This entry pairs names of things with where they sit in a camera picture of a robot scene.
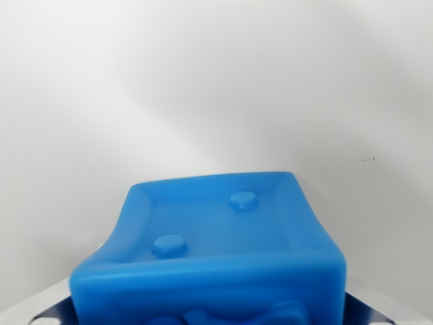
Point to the black silver gripper right finger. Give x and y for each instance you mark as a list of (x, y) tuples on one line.
[(368, 311)]

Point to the blue cube with embossed face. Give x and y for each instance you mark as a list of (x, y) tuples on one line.
[(209, 257)]

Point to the black silver gripper left finger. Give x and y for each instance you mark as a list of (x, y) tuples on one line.
[(40, 309)]

